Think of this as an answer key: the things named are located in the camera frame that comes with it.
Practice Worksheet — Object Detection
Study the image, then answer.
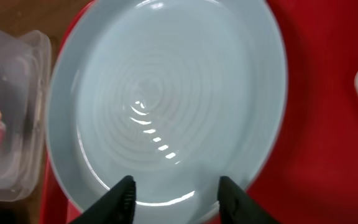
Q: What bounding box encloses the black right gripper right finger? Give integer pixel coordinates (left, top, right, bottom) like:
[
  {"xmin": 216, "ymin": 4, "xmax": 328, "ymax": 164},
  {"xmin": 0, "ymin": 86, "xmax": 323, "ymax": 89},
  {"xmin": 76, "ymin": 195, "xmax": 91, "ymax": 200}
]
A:
[{"xmin": 217, "ymin": 176, "xmax": 280, "ymax": 224}]

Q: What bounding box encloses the light blue plate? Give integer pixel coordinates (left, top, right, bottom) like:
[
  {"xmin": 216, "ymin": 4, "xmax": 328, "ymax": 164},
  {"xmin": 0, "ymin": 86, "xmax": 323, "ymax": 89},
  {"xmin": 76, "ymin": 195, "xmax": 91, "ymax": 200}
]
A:
[{"xmin": 46, "ymin": 0, "xmax": 288, "ymax": 223}]

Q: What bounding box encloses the clear plastic bin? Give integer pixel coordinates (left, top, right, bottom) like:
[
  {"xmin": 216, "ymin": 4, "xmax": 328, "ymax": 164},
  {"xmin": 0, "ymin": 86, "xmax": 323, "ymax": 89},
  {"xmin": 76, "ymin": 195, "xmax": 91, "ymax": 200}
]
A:
[{"xmin": 0, "ymin": 30, "xmax": 52, "ymax": 202}]

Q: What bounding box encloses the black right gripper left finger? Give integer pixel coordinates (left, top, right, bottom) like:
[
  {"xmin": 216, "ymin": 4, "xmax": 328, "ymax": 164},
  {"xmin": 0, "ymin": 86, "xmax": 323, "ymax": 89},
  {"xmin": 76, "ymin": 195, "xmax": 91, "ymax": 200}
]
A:
[{"xmin": 70, "ymin": 175, "xmax": 136, "ymax": 224}]

